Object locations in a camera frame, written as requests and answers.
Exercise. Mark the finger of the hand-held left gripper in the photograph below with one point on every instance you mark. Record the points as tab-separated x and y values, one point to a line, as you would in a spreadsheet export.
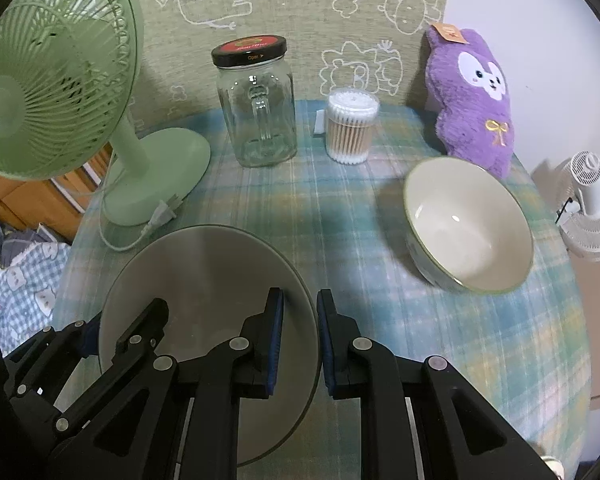
82	342
147	325

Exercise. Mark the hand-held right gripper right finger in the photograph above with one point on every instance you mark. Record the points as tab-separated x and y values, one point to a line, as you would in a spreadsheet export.
326	345

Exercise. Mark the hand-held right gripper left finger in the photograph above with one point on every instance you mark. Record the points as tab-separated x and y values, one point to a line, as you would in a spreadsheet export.
275	345

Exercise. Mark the grey-green floral ceramic bowl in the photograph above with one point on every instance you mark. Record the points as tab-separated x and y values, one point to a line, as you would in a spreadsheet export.
205	280
465	225

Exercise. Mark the blue checked cloth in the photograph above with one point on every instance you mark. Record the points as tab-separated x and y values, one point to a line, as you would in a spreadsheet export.
25	290

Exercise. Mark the grey patterned cloth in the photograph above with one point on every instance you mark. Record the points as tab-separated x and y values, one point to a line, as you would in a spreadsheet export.
0	240

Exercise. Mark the cotton swab container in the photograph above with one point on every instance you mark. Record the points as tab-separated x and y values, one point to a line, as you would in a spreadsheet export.
352	130

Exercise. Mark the small white packet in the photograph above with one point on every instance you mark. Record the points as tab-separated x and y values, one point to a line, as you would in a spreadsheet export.
320	125

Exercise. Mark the glass jar black lid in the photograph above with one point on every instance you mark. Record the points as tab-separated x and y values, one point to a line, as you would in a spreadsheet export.
255	110

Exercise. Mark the green desk fan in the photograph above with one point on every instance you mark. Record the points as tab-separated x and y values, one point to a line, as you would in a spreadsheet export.
55	85

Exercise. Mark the purple plush toy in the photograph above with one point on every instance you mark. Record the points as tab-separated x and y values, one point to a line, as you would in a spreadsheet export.
472	110

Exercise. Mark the white clip fan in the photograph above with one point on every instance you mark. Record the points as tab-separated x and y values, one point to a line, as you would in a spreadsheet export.
590	195

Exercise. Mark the green patterned board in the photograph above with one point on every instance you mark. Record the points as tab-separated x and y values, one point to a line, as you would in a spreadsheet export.
290	15

